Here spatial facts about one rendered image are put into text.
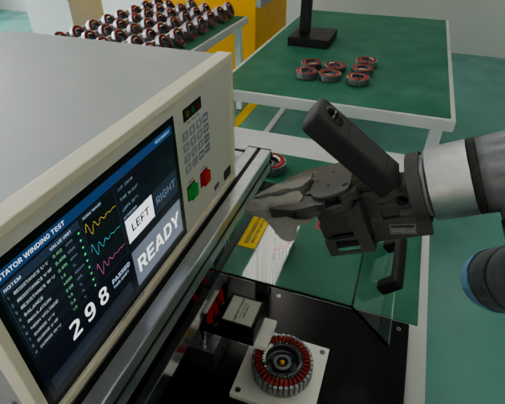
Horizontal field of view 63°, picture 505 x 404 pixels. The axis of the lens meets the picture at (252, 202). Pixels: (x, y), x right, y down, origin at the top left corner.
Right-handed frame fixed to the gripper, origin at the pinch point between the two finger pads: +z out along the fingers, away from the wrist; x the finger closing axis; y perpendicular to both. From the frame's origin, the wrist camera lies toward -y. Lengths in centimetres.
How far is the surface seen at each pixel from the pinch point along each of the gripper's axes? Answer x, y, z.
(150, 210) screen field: -9.3, -6.6, 6.2
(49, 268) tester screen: -23.1, -10.3, 4.4
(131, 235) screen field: -13.1, -6.1, 6.4
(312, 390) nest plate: 1.8, 41.0, 8.1
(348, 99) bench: 144, 37, 24
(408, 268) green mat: 43, 50, -4
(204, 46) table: 202, -6, 114
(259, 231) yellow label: 8.4, 10.0, 7.0
